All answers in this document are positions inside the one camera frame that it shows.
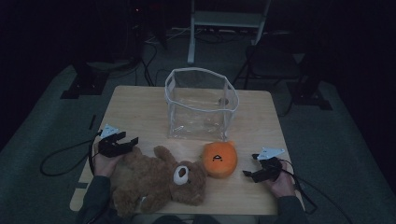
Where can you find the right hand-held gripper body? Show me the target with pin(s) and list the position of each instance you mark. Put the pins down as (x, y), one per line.
(272, 169)

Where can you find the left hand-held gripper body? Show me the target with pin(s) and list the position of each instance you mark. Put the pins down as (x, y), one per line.
(109, 150)

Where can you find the orange plush toy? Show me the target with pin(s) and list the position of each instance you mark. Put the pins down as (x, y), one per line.
(219, 158)

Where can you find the brown teddy bear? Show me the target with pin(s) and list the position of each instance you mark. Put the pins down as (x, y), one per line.
(152, 180)

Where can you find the clear plastic container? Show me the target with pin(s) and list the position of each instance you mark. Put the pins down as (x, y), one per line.
(199, 109)

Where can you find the person's left hand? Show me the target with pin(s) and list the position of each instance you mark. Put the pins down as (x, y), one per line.
(104, 165)

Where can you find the person's right hand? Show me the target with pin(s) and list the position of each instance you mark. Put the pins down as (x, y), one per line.
(285, 186)

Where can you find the black marker pen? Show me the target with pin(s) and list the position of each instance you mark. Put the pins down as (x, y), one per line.
(92, 122)

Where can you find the dark tape strip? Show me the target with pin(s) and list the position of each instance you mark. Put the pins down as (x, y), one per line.
(81, 185)

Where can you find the black stand base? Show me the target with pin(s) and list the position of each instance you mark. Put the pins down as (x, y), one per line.
(84, 85)
(309, 96)

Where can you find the black folding chair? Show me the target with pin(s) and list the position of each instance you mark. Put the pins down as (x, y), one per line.
(274, 62)

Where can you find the white metal stand frame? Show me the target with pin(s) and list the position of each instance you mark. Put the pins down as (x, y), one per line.
(225, 18)

